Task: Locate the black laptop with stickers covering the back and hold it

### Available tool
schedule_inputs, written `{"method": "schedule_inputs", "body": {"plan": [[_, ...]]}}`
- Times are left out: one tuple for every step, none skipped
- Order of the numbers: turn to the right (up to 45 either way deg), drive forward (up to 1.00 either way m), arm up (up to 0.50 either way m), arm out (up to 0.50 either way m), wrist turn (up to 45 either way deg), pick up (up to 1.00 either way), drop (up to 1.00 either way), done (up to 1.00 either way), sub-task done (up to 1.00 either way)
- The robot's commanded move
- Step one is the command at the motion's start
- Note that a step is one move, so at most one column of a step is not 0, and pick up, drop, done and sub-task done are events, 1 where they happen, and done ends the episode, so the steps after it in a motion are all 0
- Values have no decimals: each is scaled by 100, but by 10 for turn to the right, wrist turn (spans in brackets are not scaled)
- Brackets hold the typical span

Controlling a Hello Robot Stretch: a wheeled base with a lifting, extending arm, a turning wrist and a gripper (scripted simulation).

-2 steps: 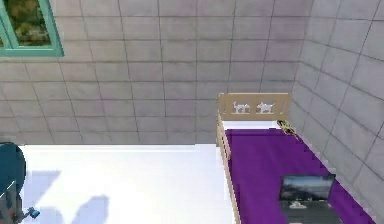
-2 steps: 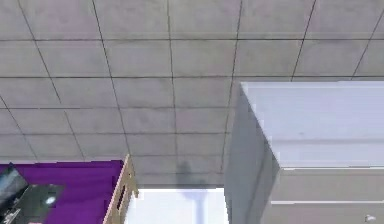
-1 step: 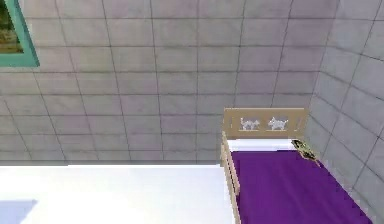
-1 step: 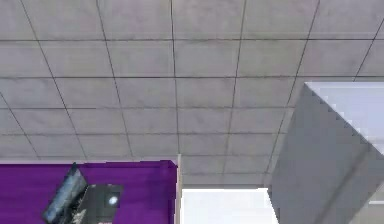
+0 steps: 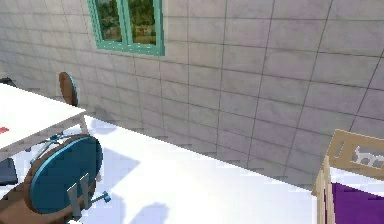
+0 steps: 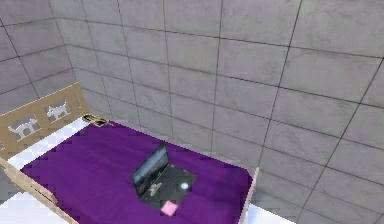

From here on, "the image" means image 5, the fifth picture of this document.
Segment green framed window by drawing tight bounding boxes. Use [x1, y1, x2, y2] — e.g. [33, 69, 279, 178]
[87, 0, 166, 57]

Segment white table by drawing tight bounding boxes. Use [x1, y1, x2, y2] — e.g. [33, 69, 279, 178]
[0, 82, 90, 163]

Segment wooden bed with purple cover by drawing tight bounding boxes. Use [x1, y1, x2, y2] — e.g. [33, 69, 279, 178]
[311, 129, 384, 224]

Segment dark blue chair seat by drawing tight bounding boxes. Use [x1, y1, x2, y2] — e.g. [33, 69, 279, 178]
[0, 157, 19, 187]

